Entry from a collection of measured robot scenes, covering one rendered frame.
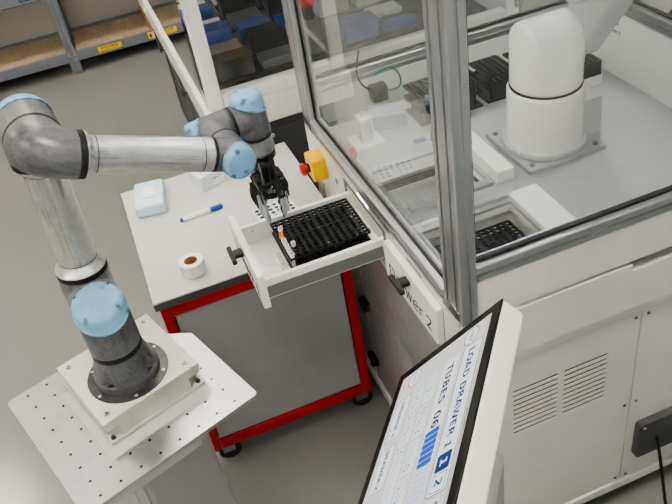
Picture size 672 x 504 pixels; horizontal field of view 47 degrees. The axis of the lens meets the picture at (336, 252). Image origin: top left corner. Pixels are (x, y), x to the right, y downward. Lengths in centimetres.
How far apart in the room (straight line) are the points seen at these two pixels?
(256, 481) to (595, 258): 140
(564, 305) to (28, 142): 114
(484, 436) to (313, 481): 150
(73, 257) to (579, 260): 109
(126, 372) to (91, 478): 24
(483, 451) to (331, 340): 138
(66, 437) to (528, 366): 107
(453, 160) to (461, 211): 12
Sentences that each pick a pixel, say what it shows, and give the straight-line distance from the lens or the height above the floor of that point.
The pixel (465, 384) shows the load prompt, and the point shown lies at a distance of 126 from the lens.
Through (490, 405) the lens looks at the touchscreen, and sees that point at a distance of 120.
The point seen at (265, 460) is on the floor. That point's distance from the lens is 270.
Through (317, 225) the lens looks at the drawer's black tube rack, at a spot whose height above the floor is 90.
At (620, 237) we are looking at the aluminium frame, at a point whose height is 103.
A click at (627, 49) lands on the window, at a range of 154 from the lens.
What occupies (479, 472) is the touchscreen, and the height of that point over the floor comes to 118.
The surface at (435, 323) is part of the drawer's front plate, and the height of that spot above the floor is 88.
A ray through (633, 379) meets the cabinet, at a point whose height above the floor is 52.
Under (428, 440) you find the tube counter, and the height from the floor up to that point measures 111.
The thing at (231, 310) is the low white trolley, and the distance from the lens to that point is 227.
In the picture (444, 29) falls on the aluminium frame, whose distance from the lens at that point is 129.
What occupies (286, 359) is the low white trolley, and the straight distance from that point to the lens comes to 246.
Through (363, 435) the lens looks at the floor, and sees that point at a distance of 269.
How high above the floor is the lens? 211
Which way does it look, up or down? 38 degrees down
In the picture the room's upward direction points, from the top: 10 degrees counter-clockwise
